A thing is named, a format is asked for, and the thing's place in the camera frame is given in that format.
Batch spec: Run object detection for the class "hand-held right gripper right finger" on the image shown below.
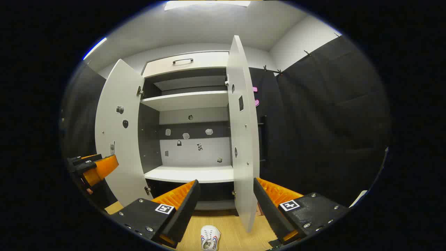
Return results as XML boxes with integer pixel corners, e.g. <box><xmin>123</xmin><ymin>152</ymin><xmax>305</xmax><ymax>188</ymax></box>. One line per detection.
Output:
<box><xmin>253</xmin><ymin>177</ymin><xmax>349</xmax><ymax>249</ymax></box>

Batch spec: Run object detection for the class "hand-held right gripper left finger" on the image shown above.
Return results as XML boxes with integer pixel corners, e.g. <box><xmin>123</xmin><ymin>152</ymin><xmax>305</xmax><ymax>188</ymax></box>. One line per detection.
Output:
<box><xmin>106</xmin><ymin>179</ymin><xmax>201</xmax><ymax>249</ymax></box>

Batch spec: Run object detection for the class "white sneaker shoe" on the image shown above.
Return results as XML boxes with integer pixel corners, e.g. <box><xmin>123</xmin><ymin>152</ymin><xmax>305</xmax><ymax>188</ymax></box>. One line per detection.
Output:
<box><xmin>200</xmin><ymin>225</ymin><xmax>221</xmax><ymax>251</ymax></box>

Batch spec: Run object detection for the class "white shoe cabinet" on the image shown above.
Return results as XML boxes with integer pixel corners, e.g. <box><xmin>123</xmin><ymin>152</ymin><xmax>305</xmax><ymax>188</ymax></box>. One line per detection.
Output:
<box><xmin>95</xmin><ymin>35</ymin><xmax>268</xmax><ymax>233</ymax></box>

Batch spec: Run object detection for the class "white shoe cabinet door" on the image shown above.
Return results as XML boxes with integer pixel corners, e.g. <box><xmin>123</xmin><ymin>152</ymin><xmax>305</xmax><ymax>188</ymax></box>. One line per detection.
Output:
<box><xmin>226</xmin><ymin>35</ymin><xmax>260</xmax><ymax>233</ymax></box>
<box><xmin>95</xmin><ymin>59</ymin><xmax>154</xmax><ymax>208</ymax></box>

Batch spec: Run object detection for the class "white cabinet shelf board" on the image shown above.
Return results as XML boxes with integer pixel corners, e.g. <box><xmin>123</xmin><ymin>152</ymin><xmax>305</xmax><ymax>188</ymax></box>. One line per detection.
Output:
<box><xmin>140</xmin><ymin>91</ymin><xmax>229</xmax><ymax>112</ymax></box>
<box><xmin>144</xmin><ymin>165</ymin><xmax>234</xmax><ymax>184</ymax></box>

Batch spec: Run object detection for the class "white cabinet drawer front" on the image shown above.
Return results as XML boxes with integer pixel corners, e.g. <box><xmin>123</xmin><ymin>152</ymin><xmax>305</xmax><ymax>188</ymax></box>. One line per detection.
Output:
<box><xmin>142</xmin><ymin>51</ymin><xmax>230</xmax><ymax>78</ymax></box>

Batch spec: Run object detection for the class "black backdrop cloth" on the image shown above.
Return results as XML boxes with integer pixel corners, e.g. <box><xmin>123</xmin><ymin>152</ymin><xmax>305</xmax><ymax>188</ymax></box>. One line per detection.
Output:
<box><xmin>61</xmin><ymin>35</ymin><xmax>389</xmax><ymax>210</ymax></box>

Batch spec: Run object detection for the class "ceiling light strip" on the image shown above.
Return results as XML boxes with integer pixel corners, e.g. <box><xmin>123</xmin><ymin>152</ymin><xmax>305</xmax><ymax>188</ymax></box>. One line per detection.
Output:
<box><xmin>83</xmin><ymin>37</ymin><xmax>107</xmax><ymax>61</ymax></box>

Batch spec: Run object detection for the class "black door handle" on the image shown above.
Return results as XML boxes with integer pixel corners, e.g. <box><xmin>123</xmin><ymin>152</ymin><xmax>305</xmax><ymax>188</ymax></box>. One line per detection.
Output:
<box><xmin>257</xmin><ymin>115</ymin><xmax>268</xmax><ymax>163</ymax></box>

